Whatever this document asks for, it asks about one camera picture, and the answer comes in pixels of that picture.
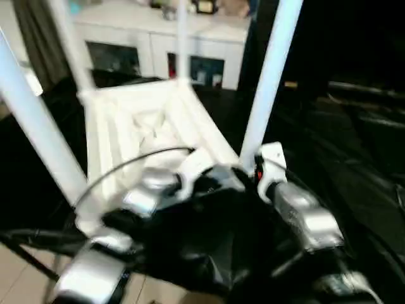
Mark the white plastic table top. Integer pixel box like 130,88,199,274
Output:
73,79,248,236

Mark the black plastic mat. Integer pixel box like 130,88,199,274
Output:
0,75,405,304

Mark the red box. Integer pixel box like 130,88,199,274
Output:
167,52,177,79

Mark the large black box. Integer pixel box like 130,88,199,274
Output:
240,0,405,96

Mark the white glass-door cabinet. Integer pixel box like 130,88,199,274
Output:
72,0,253,92

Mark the black metal table foot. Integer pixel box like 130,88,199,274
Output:
0,239,61,286

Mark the grey-brown curtain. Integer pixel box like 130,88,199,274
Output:
12,0,73,90

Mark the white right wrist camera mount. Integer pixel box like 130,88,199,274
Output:
254,141,289,204

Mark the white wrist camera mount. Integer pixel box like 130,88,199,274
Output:
254,141,289,204
175,148,216,201

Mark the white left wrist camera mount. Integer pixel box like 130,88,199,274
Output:
175,148,216,201

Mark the dark horizontal metal rail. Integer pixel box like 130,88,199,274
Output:
327,80,405,96

